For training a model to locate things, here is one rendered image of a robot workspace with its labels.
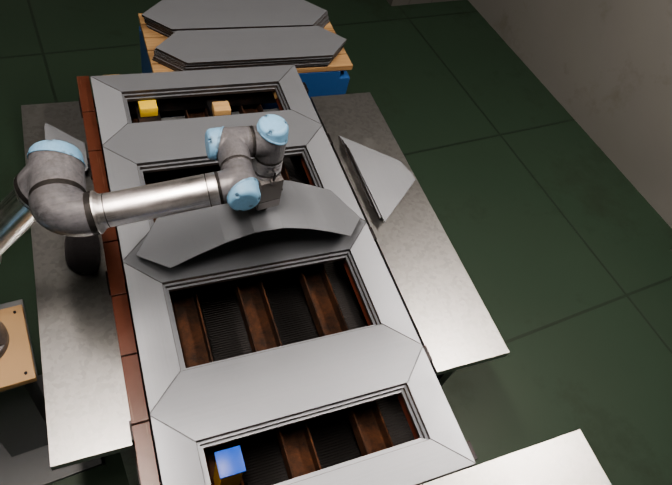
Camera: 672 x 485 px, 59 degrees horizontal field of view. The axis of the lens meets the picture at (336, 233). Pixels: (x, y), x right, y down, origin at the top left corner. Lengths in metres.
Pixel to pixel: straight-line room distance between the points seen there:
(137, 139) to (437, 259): 1.06
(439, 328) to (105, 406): 0.98
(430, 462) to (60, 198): 1.06
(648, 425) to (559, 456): 1.62
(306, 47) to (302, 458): 1.56
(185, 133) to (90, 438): 0.98
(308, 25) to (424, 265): 1.17
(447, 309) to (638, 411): 1.40
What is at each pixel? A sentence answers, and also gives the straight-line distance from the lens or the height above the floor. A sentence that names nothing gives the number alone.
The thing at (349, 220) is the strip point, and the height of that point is 0.91.
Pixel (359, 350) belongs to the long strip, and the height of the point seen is 0.85.
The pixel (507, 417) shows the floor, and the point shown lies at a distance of 2.73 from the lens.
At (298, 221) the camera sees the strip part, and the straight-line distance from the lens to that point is 1.64.
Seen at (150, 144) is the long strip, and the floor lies 0.85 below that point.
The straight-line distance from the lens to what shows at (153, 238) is 1.70.
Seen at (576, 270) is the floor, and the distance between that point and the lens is 3.35.
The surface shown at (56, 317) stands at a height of 0.68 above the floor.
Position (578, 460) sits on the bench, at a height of 1.05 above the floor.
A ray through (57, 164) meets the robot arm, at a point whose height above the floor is 1.25.
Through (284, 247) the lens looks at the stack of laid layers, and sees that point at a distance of 1.77.
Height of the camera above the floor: 2.28
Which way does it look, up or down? 51 degrees down
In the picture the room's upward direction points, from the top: 19 degrees clockwise
